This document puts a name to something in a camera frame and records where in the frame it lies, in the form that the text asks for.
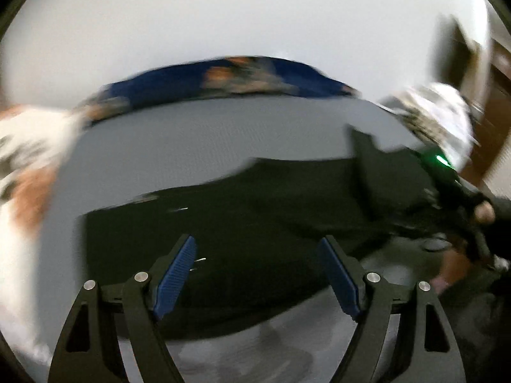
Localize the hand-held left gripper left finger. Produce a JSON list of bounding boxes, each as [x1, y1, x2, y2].
[[48, 235, 198, 383]]

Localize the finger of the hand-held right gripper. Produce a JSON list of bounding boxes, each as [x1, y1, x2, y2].
[[399, 191, 454, 253]]

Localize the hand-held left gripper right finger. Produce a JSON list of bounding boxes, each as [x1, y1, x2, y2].
[[317, 235, 468, 383]]

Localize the black pants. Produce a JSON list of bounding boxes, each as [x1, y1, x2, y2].
[[82, 125, 444, 342]]

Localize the person's right hand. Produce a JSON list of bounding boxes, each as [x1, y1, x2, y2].
[[471, 197, 498, 226]]

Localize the person's bare leg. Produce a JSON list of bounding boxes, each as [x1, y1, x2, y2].
[[435, 247, 474, 293]]

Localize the white floral pillow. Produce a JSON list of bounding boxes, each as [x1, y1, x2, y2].
[[379, 82, 482, 172], [0, 104, 86, 364]]

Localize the brown wooden door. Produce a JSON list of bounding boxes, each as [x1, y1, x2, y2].
[[439, 14, 511, 200]]

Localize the person's dark grey clothing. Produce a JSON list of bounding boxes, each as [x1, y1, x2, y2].
[[437, 265, 511, 383]]

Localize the grey textured bed mattress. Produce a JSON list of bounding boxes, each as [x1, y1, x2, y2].
[[52, 100, 452, 383]]

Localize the blue patterned pillow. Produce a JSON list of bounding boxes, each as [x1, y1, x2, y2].
[[74, 55, 362, 128]]

